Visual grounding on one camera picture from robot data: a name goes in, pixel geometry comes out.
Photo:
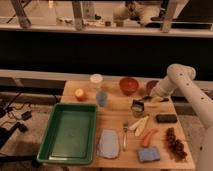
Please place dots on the person in white clothing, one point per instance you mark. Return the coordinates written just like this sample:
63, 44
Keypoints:
142, 11

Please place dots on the red-brown bowl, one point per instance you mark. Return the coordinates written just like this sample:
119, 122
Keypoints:
128, 85

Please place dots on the green plastic tray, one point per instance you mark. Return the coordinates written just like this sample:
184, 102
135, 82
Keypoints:
69, 137

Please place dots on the black rectangular block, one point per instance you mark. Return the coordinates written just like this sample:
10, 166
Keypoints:
166, 118

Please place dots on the blue sponge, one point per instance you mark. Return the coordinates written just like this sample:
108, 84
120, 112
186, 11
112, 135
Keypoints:
149, 154

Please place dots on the orange fruit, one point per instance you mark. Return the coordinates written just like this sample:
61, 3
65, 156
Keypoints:
80, 95

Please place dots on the white plastic cup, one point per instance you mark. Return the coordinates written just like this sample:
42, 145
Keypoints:
96, 80

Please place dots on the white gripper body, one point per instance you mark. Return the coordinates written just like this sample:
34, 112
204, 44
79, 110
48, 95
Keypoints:
155, 97

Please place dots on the metal cup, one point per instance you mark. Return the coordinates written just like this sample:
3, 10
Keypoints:
137, 108

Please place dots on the grey-blue cloth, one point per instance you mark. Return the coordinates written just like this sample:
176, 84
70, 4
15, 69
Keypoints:
108, 146

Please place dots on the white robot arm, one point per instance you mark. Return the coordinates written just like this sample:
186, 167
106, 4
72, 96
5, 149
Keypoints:
181, 77

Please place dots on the bunch of dark grapes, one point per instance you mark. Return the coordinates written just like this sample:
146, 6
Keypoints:
175, 145

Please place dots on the blue plastic cup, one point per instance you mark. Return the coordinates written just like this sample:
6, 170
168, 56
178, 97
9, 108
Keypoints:
101, 98

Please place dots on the orange carrot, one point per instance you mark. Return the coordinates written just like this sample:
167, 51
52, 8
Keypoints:
147, 137

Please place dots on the purple bowl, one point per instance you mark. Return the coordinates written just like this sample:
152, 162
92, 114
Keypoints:
150, 85

